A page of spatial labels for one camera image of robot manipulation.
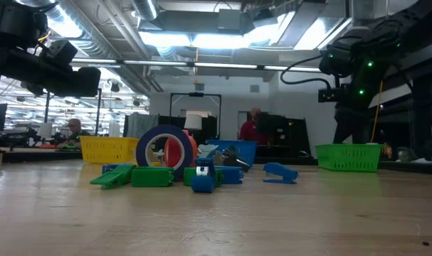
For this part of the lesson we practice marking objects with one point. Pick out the grey cloth cover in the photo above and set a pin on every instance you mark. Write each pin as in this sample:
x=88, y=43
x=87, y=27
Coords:
x=141, y=124

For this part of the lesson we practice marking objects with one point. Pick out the blue tape roll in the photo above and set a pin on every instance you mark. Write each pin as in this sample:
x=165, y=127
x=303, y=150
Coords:
x=164, y=129

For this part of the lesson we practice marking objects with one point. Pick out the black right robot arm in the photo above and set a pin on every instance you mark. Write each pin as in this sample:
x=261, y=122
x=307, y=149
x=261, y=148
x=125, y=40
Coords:
x=397, y=32

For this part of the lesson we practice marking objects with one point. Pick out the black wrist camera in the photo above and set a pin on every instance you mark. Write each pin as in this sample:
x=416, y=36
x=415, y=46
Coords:
x=60, y=52
x=329, y=95

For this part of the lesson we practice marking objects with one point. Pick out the yellow stapler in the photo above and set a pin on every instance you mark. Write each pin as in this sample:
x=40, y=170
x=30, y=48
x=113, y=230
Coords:
x=155, y=164

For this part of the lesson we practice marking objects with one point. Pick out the long green stapler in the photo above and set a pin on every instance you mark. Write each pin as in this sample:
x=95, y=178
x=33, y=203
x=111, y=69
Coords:
x=112, y=177

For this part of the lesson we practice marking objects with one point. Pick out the light blue staple remover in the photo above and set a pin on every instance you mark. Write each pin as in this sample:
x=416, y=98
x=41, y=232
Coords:
x=206, y=150

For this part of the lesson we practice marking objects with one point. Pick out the blue stapler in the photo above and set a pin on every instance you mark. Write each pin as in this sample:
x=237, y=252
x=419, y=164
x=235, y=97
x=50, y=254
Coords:
x=283, y=173
x=203, y=185
x=107, y=167
x=230, y=175

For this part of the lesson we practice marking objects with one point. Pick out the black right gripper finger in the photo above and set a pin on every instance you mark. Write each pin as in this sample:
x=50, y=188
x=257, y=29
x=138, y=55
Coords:
x=342, y=131
x=359, y=131

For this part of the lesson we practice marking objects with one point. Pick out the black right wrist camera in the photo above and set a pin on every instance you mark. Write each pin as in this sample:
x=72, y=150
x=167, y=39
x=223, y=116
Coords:
x=329, y=95

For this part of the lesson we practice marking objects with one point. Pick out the blue plastic basket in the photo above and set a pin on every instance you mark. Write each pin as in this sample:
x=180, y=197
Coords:
x=246, y=149

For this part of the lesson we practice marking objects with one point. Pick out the orange tape roll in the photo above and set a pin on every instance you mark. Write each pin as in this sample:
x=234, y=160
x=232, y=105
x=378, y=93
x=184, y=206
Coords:
x=193, y=147

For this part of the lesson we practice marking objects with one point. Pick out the black frame stand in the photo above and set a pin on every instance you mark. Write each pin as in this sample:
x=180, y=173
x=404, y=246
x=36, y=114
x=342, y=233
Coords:
x=98, y=113

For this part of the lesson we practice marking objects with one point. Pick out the person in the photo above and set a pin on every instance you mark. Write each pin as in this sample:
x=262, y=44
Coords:
x=75, y=137
x=249, y=133

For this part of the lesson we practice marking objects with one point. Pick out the red tape roll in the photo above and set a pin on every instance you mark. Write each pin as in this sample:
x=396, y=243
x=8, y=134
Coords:
x=173, y=153

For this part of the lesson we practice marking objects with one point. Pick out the green plastic basket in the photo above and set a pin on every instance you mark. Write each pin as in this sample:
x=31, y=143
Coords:
x=347, y=158

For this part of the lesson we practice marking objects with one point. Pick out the black partition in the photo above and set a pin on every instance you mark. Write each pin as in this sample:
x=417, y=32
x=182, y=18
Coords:
x=287, y=135

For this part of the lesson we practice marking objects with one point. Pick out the black camera gantry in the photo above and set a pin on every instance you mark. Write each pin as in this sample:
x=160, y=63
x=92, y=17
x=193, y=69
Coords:
x=196, y=94

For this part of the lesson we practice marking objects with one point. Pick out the silver ceiling duct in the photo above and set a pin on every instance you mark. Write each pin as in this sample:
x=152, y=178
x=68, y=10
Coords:
x=146, y=9

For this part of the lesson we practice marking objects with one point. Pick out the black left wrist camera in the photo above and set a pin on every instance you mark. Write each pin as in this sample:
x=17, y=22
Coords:
x=60, y=52

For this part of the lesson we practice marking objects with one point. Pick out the ceiling light bar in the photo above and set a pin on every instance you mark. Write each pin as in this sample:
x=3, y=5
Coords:
x=222, y=65

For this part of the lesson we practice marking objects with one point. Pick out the yellow plastic basket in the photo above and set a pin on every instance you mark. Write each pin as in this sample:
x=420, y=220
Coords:
x=105, y=149

